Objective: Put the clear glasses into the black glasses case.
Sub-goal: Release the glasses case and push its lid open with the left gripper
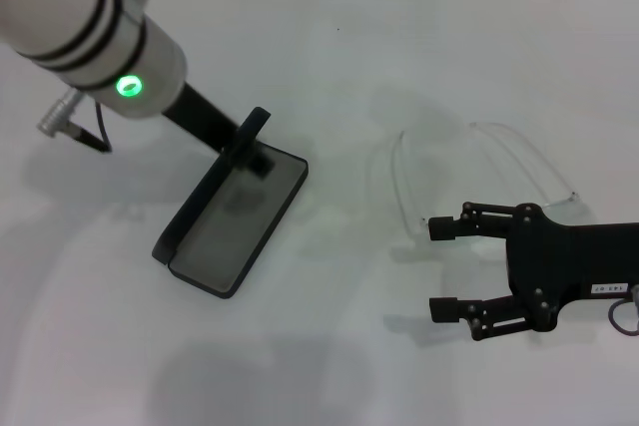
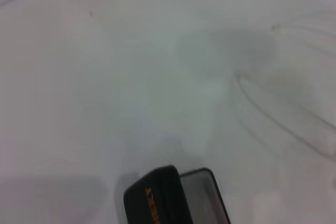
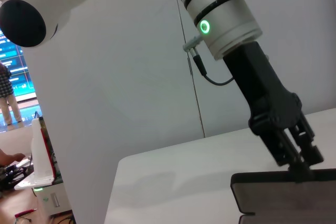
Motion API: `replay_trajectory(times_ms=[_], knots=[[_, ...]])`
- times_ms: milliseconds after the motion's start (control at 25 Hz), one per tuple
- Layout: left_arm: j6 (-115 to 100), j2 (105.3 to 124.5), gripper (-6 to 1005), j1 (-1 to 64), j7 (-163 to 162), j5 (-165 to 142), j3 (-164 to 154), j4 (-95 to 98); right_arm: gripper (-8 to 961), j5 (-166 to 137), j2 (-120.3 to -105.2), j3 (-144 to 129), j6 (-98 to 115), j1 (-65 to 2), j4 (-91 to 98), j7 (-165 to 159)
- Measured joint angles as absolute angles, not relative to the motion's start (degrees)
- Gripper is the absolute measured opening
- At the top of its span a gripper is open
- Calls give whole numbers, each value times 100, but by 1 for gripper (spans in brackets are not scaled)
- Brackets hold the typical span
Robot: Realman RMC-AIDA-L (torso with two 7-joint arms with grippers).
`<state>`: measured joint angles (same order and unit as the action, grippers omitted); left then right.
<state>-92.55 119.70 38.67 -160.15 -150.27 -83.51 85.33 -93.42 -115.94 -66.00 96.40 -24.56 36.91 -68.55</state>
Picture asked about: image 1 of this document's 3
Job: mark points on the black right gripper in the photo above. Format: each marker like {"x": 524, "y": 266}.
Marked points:
{"x": 564, "y": 261}

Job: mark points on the black glasses case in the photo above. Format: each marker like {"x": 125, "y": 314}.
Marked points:
{"x": 224, "y": 246}

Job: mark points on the clear white glasses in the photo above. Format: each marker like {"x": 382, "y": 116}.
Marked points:
{"x": 573, "y": 195}

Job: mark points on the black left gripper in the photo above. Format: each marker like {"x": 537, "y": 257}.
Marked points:
{"x": 199, "y": 114}

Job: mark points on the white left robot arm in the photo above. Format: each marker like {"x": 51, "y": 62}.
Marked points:
{"x": 75, "y": 12}

